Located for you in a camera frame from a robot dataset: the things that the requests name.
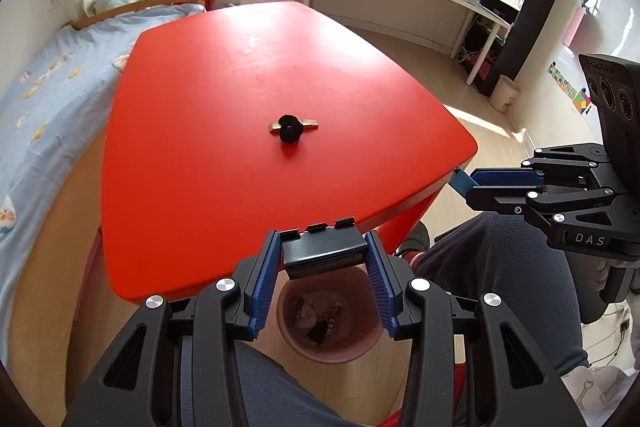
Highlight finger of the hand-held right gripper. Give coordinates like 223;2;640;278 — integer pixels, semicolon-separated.
470;145;612;188
465;186;615;229

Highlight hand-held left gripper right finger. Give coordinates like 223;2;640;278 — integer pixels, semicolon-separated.
363;231;586;427

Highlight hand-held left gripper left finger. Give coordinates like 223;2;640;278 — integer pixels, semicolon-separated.
62;229;281;427

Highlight pink waste bin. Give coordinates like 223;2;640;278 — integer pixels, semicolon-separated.
276;266;385;364

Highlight black plastic part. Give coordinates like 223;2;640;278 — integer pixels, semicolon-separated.
279;217;368;280

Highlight person's right foot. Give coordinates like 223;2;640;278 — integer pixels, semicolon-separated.
395;222;431;268

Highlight person's right leg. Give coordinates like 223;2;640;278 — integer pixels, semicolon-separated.
415;212;591;378

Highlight person's leg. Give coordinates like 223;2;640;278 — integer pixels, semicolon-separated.
415;212;591;378
232;339;396;427

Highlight cream waste bin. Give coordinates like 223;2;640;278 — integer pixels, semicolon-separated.
489;74;522;112

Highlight person's left leg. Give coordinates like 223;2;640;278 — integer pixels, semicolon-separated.
232;339;396;427

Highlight black cabinet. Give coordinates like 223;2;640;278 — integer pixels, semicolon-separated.
477;0;583;95

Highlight red table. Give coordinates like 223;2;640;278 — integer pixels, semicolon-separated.
100;2;478;305

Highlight wooden clothespin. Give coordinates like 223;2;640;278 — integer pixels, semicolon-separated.
267;118;319;134

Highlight white printed garment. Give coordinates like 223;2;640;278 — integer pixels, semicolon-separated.
560;362;633;427

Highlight colourful wall stickers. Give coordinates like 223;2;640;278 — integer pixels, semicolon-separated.
547;62;593;115

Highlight pink wall hanging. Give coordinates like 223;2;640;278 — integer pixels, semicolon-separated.
562;7;586;48

